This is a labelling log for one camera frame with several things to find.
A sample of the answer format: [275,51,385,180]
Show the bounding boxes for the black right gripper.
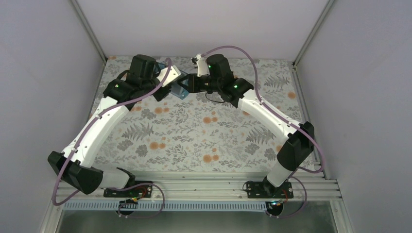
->
[177,73,221,93]

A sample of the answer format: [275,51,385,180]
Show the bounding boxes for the blue card holder wallet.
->
[154,63,188,100]

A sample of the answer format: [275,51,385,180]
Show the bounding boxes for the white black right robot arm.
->
[177,54,314,199]

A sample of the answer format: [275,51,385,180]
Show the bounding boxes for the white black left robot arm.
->
[48,54,181,197]

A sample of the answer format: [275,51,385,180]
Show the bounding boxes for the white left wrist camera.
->
[157,65,181,87]

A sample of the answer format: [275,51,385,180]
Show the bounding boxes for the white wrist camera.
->
[157,65,181,87]
[191,54,209,77]

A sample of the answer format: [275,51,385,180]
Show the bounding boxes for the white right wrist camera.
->
[191,54,209,77]

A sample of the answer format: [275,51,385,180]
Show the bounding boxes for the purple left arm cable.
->
[51,58,172,206]

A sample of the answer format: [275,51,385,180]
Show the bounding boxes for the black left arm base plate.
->
[103,181,153,199]

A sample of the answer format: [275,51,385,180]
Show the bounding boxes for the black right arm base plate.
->
[242,181,294,199]

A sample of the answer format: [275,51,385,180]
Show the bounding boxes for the white slotted cable duct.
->
[63,200,267,212]

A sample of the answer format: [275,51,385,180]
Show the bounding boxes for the aluminium rail base frame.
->
[56,171,343,201]

